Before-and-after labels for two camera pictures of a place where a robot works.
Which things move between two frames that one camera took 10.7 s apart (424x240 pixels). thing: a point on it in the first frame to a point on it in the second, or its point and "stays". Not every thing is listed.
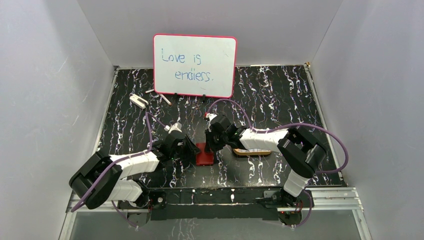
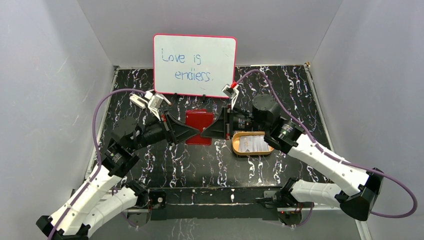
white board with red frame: x=194 y=65 stays
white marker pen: x=165 y=99 stays
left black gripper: x=191 y=150 to x=168 y=127
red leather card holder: x=204 y=158 to x=198 y=119
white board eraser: x=138 y=101 stays
